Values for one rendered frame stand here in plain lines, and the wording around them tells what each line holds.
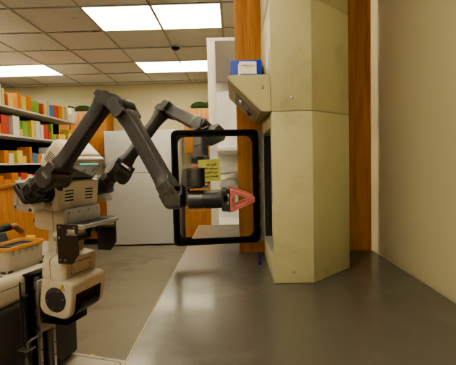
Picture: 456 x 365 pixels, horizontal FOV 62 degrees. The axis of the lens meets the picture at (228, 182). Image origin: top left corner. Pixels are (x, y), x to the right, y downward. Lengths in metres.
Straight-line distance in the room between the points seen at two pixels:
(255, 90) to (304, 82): 0.13
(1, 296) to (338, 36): 1.61
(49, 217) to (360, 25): 1.44
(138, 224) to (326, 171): 5.23
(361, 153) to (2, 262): 1.56
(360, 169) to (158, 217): 4.87
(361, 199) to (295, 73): 0.61
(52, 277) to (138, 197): 4.43
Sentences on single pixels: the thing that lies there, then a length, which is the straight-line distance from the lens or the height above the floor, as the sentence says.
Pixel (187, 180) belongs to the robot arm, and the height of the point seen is 1.22.
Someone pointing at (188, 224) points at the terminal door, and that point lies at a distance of 1.34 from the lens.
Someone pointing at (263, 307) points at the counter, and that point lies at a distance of 0.93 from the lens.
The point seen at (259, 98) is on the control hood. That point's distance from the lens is 1.06.
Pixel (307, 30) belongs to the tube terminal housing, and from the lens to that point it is 1.11.
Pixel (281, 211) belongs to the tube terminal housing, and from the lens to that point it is 1.06.
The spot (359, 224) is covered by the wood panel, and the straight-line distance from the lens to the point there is 1.50.
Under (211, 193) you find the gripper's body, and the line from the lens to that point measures 1.17.
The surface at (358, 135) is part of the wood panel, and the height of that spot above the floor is 1.36.
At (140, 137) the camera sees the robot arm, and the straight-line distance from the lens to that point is 1.29.
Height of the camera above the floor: 1.28
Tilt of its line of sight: 3 degrees down
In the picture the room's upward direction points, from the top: 1 degrees counter-clockwise
